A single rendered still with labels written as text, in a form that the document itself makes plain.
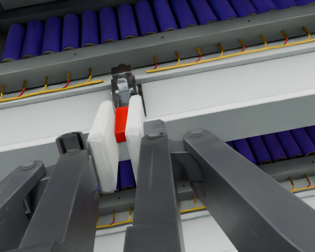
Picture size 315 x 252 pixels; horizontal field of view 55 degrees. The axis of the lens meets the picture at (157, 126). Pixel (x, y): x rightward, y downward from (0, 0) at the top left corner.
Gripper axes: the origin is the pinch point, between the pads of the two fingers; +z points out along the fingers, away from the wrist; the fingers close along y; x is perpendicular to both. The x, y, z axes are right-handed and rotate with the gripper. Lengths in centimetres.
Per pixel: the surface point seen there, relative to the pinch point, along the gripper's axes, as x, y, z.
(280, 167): -14.0, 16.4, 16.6
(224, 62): 1.2, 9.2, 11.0
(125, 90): 1.0, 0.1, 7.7
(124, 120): 0.3, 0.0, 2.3
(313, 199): -18.0, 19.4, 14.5
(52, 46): 5.1, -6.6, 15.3
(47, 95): 1.2, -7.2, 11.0
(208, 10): 5.8, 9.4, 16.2
